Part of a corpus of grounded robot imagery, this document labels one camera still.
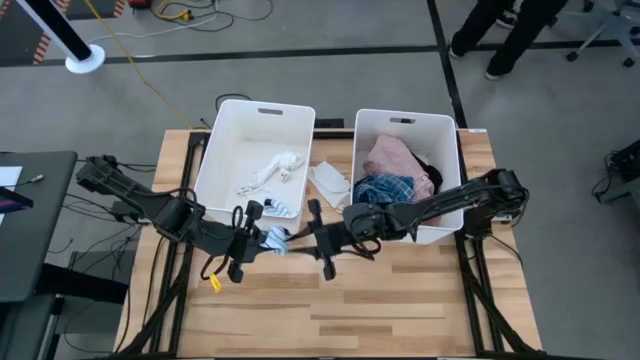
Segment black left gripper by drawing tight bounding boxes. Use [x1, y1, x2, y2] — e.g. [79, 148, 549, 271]
[214, 199, 274, 284]

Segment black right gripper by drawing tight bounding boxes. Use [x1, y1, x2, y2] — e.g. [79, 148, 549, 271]
[288, 198, 354, 281]

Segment white striped ankle sock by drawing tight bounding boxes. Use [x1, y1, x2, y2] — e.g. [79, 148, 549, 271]
[263, 198, 292, 219]
[260, 225, 292, 257]

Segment plain white sock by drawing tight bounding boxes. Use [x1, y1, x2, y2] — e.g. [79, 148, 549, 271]
[236, 151, 306, 197]

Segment blue plaid garment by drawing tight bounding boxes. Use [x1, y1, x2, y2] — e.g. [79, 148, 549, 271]
[353, 173, 416, 207]

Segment pink button shirt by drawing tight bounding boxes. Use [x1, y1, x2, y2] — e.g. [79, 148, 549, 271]
[362, 133, 436, 202]

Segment dark navy dotted garment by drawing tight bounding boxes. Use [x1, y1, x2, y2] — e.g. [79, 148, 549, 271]
[410, 152, 445, 197]

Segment flat white cloth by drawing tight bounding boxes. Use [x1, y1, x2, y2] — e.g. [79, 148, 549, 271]
[307, 160, 352, 212]

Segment white perforated plastic basket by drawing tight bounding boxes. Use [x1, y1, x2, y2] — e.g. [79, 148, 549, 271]
[193, 98, 317, 235]
[350, 108, 465, 245]

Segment black desk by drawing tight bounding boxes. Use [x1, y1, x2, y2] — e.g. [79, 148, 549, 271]
[0, 149, 80, 305]

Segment black white pole stand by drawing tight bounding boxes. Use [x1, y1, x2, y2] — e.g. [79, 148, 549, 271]
[14, 0, 107, 76]

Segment white paper sheet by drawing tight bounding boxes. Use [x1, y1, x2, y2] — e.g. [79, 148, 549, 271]
[0, 165, 24, 189]

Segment black hazard-striped floor mat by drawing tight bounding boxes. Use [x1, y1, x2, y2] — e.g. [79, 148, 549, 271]
[0, 0, 71, 67]
[67, 0, 126, 21]

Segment person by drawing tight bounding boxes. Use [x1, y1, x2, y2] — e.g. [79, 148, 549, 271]
[446, 0, 570, 82]

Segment grey office chair base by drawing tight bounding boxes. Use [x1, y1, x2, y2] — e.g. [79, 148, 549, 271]
[549, 0, 640, 69]

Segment white floor cable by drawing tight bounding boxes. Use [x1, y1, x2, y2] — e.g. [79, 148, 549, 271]
[87, 13, 220, 44]

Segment yellow coiled floor cable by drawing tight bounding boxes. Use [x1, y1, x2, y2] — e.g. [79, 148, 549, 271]
[154, 0, 194, 22]

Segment black equipment with cables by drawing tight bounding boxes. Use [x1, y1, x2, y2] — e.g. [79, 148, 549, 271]
[591, 138, 640, 205]

